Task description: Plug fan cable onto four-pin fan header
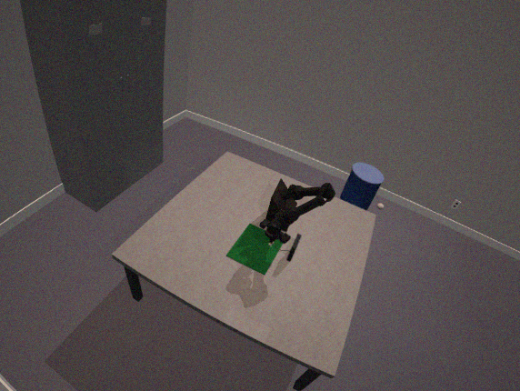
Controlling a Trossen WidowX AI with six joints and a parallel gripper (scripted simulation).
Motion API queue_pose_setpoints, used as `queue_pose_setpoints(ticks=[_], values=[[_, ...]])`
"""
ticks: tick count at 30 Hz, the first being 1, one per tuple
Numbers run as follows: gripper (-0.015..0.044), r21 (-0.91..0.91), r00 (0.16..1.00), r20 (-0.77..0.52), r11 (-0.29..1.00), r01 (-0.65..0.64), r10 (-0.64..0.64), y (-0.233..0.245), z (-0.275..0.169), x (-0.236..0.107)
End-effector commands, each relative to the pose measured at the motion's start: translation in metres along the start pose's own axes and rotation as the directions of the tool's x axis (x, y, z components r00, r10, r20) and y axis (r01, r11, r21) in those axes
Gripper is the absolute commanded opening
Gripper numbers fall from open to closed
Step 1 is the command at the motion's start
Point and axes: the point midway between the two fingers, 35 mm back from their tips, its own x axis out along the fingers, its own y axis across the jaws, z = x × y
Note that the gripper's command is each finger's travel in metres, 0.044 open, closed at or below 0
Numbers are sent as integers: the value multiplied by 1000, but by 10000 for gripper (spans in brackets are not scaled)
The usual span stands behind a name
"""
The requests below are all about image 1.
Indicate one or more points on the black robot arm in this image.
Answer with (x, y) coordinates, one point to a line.
(290, 215)

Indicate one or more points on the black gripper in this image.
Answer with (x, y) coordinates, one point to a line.
(283, 238)

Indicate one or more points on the green circuit board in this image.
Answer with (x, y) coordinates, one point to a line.
(253, 249)

